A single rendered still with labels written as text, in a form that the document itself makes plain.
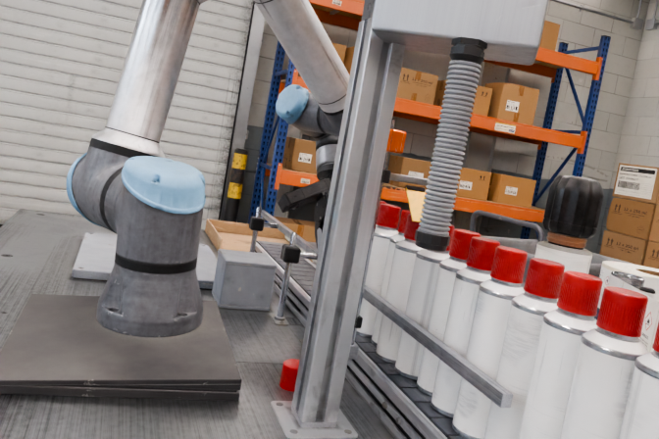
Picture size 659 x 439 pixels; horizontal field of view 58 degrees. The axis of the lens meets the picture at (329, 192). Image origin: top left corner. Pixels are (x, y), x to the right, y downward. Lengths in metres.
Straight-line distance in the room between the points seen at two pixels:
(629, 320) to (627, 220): 4.16
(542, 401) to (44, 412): 0.50
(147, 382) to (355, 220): 0.31
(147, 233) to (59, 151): 4.28
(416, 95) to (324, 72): 3.91
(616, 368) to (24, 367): 0.62
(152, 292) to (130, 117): 0.28
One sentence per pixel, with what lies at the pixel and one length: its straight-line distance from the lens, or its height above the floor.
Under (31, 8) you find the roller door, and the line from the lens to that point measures 5.17.
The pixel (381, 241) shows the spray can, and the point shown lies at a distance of 0.91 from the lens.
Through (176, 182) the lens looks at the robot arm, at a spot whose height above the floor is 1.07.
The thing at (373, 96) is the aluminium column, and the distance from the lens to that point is 0.68.
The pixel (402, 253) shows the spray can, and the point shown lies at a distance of 0.82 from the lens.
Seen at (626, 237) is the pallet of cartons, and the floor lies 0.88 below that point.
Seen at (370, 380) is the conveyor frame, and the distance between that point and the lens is 0.85.
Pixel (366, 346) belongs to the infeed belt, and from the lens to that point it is 0.90.
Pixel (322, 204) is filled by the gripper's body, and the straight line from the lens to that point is 1.20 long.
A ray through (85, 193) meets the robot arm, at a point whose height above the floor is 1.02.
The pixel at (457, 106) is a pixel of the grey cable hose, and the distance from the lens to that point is 0.60.
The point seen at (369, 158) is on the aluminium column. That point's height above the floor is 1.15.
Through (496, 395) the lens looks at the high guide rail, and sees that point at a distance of 0.61.
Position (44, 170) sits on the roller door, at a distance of 5.14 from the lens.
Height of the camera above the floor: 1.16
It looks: 5 degrees down
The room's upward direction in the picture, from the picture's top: 10 degrees clockwise
